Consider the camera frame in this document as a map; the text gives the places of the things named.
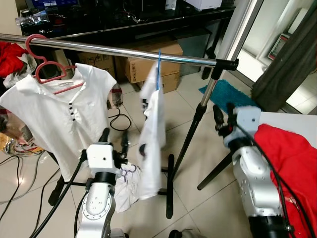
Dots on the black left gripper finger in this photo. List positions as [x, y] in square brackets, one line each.
[104, 135]
[125, 141]

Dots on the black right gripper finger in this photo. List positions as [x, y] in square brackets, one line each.
[231, 113]
[218, 115]

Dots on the white blouse with dark buttons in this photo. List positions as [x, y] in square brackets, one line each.
[64, 129]

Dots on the red plastic hanger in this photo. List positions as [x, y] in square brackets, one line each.
[68, 88]

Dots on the red polo shirt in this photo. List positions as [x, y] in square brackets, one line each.
[292, 168]

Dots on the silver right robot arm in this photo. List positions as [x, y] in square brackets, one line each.
[257, 173]

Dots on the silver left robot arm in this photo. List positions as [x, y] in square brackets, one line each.
[96, 208]

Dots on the blue hanger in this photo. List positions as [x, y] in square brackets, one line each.
[158, 74]

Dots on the teal rug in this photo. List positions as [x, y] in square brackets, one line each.
[228, 94]

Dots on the cardboard box with black print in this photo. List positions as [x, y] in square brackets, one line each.
[171, 84]

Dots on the white table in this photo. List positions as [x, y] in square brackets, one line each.
[292, 120]

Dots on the grey curtain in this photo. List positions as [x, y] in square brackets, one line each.
[287, 69]

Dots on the large cardboard box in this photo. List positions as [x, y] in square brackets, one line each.
[138, 69]

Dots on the small cardboard box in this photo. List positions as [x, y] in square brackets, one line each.
[99, 59]

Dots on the chrome and black clothes rack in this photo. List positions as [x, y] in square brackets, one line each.
[124, 49]

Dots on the grey right robot foot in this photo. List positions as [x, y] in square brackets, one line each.
[183, 234]

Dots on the white box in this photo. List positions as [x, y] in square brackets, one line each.
[203, 4]

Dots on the black desk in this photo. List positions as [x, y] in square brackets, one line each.
[124, 22]

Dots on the red clothes pile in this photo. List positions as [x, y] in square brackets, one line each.
[10, 57]

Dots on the clear plastic bag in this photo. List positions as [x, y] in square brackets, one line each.
[34, 19]

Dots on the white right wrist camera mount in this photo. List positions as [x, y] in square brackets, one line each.
[246, 121]

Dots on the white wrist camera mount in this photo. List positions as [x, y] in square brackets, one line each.
[246, 121]
[101, 157]

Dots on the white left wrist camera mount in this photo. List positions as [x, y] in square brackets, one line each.
[101, 157]

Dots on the white red wall device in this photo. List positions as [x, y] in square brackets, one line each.
[281, 45]

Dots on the silver door frame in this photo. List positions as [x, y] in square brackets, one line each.
[242, 25]

